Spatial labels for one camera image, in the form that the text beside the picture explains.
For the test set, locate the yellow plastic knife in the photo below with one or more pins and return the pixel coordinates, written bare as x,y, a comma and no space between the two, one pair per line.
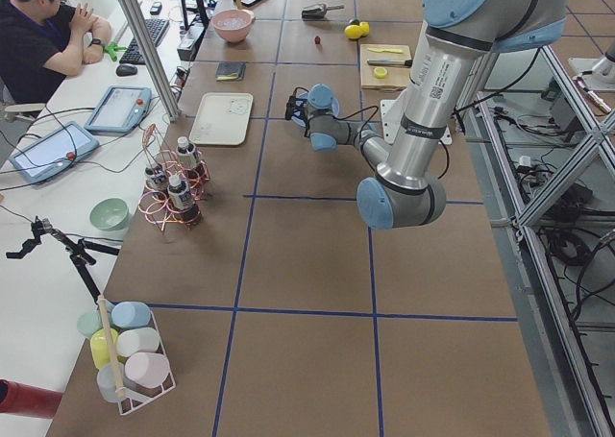
385,50

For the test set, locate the pink bowl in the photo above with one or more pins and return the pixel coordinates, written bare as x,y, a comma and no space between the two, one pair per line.
233,25

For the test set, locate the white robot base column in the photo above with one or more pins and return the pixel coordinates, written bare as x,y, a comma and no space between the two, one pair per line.
391,115

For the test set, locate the white cup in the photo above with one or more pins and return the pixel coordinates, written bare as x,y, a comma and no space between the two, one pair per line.
136,340

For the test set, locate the far teach pendant tablet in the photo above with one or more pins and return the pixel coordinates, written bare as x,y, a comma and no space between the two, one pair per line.
119,110

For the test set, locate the pale green cup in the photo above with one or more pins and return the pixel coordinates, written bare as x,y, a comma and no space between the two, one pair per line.
89,323

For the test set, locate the metal scoop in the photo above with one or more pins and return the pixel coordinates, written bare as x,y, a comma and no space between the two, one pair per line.
318,11

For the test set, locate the dark drink bottle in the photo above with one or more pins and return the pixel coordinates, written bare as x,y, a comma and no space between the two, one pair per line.
182,199
188,157
156,178

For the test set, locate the dark drink bottle front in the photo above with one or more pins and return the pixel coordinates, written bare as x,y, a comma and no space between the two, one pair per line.
182,199

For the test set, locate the wooden cutting board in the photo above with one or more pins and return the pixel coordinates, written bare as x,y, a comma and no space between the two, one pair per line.
397,78

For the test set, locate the lemon half slice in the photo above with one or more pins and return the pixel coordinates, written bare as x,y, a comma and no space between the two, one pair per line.
380,72

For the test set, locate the cream bear tray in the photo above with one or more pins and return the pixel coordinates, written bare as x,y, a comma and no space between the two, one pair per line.
222,119

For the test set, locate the oval yellow lemon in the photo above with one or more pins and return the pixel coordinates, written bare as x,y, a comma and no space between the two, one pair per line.
364,27

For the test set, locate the near teach pendant tablet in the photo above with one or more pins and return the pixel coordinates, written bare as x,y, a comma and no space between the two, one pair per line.
54,153

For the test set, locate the teach pendant tablet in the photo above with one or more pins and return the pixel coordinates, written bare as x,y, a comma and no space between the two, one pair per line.
54,153
119,110

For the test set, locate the aluminium frame post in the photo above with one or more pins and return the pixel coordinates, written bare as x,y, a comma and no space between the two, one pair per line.
136,21

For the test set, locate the seated person black shirt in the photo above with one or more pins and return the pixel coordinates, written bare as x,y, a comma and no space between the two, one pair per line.
45,41

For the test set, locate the red cylinder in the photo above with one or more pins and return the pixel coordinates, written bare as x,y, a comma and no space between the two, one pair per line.
29,401

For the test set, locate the round yellow lemon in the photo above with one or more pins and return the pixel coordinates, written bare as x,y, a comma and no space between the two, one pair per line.
353,32

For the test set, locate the pink cup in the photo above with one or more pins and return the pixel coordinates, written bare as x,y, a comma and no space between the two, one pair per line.
148,369

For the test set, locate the dark drink bottle back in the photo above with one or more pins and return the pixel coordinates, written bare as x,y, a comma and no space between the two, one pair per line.
188,157

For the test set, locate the grey yellow cloth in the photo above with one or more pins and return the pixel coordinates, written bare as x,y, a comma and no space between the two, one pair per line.
229,71

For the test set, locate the green bowl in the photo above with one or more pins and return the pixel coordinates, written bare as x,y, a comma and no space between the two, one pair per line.
111,214

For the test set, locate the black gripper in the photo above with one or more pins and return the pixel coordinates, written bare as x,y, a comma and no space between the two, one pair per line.
291,109

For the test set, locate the dark drink bottle left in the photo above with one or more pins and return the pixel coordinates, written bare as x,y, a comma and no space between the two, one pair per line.
156,178

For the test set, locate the yellow cup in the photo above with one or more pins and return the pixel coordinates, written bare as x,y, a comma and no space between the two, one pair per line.
99,349

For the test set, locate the green toy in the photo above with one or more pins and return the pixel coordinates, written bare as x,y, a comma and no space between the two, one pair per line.
113,49

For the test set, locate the blue plate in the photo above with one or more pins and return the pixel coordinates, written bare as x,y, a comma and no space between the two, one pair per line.
336,106

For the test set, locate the white wire cup rack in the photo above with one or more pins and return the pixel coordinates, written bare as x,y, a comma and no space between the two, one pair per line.
130,400

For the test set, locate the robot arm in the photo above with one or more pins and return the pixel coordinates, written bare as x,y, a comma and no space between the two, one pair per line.
402,192

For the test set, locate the light blue lower cup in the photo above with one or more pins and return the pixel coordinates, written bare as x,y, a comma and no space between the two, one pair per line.
106,383

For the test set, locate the black computer mouse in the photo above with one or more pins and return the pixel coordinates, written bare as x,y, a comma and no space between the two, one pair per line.
126,70

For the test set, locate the copper wire bottle rack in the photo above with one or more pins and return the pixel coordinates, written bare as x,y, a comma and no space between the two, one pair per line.
156,207

